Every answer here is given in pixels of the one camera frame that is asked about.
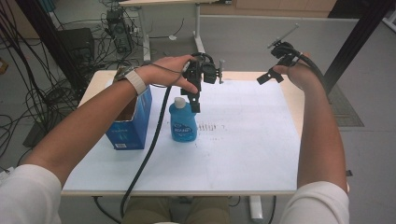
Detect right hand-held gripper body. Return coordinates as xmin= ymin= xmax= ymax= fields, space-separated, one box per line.
xmin=266 ymin=22 xmax=304 ymax=68

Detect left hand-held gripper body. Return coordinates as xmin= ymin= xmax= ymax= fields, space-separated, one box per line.
xmin=181 ymin=51 xmax=226 ymax=94

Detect blue bottle with white cap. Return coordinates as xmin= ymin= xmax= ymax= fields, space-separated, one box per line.
xmin=168 ymin=96 xmax=199 ymax=144

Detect blue cardboard box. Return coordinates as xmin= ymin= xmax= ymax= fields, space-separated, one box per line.
xmin=105 ymin=78 xmax=154 ymax=151

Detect person's right hand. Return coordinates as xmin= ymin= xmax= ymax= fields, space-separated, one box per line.
xmin=273 ymin=51 xmax=316 ymax=91

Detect person's left hand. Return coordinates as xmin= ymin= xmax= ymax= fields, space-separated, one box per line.
xmin=135 ymin=54 xmax=200 ymax=95

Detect wristwatch with white band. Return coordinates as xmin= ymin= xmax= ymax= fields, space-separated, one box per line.
xmin=113 ymin=65 xmax=149 ymax=96

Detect white table mat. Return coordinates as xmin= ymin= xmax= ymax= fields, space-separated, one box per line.
xmin=62 ymin=79 xmax=302 ymax=192

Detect person's legs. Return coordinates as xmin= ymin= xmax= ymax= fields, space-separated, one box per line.
xmin=120 ymin=195 xmax=232 ymax=224

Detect black box on floor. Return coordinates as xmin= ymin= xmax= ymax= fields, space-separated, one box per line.
xmin=57 ymin=27 xmax=96 ymax=63

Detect white table foot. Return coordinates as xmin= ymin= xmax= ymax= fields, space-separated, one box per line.
xmin=248 ymin=195 xmax=264 ymax=222

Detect white right sleeve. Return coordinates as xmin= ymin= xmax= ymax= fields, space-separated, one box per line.
xmin=278 ymin=181 xmax=350 ymax=224

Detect white sleeve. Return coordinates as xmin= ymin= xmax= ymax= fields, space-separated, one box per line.
xmin=278 ymin=181 xmax=350 ymax=224
xmin=0 ymin=163 xmax=64 ymax=224

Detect white left sleeve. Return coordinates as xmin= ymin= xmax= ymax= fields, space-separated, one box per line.
xmin=0 ymin=163 xmax=64 ymax=224

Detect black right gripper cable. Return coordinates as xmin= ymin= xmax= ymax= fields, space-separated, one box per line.
xmin=290 ymin=46 xmax=329 ymax=95

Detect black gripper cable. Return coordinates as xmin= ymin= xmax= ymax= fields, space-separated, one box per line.
xmin=290 ymin=46 xmax=329 ymax=95
xmin=120 ymin=85 xmax=173 ymax=219

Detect white desk frame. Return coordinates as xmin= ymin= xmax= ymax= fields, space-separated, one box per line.
xmin=118 ymin=0 xmax=233 ymax=63

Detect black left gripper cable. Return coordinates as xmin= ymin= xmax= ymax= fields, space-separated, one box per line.
xmin=120 ymin=85 xmax=173 ymax=219

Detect black metal post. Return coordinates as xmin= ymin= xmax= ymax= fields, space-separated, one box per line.
xmin=14 ymin=0 xmax=89 ymax=91
xmin=322 ymin=0 xmax=396 ymax=95

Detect tangle of black floor cables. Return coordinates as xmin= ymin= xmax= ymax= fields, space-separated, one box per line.
xmin=0 ymin=6 xmax=82 ymax=163

